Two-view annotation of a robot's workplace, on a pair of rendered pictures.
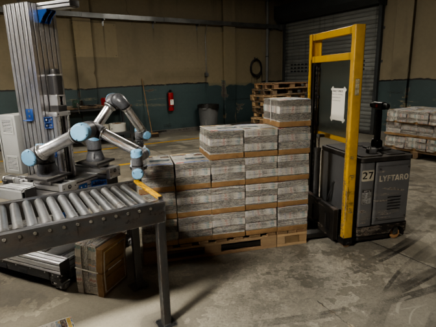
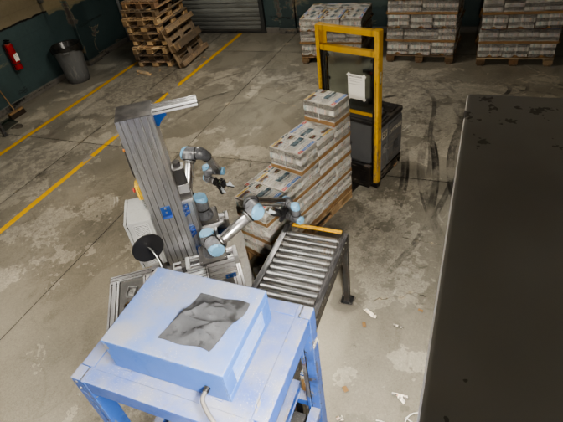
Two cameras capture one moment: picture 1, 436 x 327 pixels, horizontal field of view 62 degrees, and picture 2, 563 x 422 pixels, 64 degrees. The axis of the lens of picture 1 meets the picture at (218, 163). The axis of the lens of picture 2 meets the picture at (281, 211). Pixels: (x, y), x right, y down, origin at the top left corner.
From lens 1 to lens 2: 2.84 m
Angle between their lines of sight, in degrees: 38
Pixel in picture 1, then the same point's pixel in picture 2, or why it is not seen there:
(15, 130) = (153, 230)
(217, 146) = (304, 162)
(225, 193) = (312, 192)
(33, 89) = (168, 188)
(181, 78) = (11, 16)
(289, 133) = (339, 128)
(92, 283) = not seen: hidden behind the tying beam
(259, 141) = (325, 143)
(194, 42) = not seen: outside the picture
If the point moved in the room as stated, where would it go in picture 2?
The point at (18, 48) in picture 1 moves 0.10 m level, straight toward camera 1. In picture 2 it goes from (143, 158) to (154, 160)
